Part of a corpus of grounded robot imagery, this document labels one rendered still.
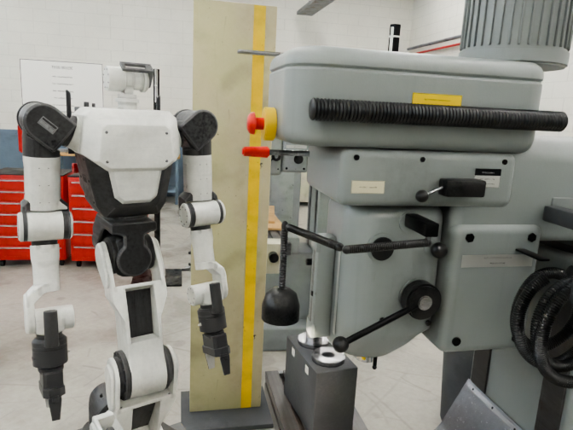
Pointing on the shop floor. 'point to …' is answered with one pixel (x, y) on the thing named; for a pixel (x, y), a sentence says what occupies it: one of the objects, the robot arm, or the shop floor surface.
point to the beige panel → (222, 161)
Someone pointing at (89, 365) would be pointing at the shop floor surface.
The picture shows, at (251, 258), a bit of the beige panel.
